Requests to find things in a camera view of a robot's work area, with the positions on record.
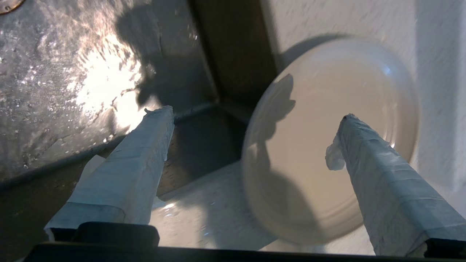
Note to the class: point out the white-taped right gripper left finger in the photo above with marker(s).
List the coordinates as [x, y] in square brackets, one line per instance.
[127, 174]

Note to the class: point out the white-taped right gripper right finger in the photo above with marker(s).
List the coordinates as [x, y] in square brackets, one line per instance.
[393, 196]

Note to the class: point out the white round plate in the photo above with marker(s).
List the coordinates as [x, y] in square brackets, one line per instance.
[313, 109]

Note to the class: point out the stainless steel sink basin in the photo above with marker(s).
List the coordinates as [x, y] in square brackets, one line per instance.
[54, 72]

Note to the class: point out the round metal drain strainer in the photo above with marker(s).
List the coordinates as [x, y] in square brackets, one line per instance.
[9, 4]

